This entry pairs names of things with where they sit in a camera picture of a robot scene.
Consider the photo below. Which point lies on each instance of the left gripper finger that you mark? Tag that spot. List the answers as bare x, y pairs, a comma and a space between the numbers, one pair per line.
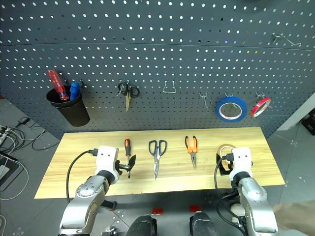
133, 162

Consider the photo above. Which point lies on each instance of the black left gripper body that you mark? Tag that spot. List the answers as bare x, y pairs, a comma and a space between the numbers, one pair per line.
121, 167

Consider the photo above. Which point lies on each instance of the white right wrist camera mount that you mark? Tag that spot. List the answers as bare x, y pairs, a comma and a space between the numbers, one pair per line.
242, 162

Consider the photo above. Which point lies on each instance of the black metal pegboard wall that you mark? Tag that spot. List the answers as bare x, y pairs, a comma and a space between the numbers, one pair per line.
157, 49

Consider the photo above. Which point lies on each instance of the dark rounded shape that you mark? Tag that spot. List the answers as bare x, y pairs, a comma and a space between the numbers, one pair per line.
203, 225
142, 226

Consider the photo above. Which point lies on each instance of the white plastic block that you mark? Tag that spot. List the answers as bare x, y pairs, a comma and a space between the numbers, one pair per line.
236, 209

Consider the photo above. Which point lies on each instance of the white power strip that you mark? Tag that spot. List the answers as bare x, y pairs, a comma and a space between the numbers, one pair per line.
2, 134

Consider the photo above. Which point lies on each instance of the metal double prong hook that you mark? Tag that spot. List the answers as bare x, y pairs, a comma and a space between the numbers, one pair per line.
205, 102
128, 81
261, 94
229, 94

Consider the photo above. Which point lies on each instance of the dark flat electronic box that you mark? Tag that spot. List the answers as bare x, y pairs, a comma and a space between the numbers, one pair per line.
8, 172

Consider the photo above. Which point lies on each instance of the large black blue scissors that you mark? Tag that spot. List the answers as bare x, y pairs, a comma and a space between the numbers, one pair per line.
156, 159

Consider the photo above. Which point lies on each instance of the black power adapter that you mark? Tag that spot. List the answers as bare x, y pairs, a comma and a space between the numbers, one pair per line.
23, 120

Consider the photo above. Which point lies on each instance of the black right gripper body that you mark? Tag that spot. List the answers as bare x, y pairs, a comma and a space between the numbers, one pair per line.
224, 173

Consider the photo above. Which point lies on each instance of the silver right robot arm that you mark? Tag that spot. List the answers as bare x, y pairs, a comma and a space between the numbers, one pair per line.
253, 196

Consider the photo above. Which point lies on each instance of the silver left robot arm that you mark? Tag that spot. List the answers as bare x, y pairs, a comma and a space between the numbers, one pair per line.
86, 194

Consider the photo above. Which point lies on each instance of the black crate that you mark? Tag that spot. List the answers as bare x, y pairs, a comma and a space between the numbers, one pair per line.
309, 126

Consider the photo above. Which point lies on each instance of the white pegboard side panel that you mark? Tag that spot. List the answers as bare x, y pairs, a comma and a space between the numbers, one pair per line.
297, 110

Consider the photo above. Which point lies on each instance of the long metal pegboard hook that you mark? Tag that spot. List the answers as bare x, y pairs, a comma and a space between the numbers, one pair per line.
286, 39

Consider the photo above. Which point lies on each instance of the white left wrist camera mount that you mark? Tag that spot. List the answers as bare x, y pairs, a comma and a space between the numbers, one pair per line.
105, 159

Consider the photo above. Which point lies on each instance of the red adhesive tape roll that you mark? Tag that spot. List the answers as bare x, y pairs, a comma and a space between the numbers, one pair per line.
253, 110

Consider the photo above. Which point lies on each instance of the small black pegboard hook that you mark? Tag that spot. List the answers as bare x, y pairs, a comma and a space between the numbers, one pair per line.
82, 84

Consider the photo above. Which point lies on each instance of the blue adhesive tape roll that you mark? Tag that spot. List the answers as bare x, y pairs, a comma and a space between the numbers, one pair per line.
217, 109

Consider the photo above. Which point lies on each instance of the black plastic holder cup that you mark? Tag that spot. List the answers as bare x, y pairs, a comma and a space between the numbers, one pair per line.
73, 113

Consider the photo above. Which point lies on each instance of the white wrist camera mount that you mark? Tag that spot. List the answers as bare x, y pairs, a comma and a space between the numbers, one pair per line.
242, 162
105, 159

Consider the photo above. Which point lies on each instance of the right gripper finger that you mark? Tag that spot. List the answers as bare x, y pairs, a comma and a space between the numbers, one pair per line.
218, 162

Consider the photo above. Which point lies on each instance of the yellow tan tape roll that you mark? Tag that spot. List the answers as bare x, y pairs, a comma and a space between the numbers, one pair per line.
222, 147

